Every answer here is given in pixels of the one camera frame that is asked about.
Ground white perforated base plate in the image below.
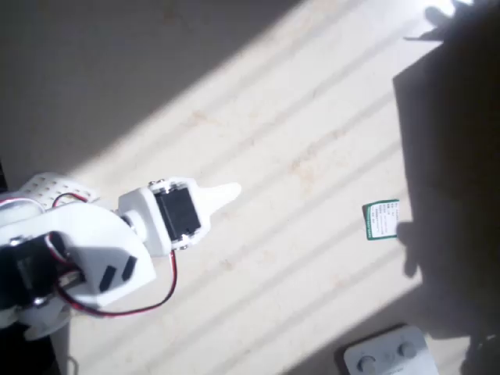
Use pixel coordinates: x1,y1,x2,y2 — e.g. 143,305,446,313
19,171,101,214

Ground thin red shoulder cable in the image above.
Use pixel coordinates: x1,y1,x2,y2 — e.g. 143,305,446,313
52,192,89,209

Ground white device with two knobs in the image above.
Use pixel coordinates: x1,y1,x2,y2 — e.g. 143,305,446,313
343,325,441,375

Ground green bordered paper label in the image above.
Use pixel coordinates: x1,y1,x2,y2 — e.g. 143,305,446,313
362,199,400,241

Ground red black gripper servo cable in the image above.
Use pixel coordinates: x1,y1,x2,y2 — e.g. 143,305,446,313
56,249,179,320

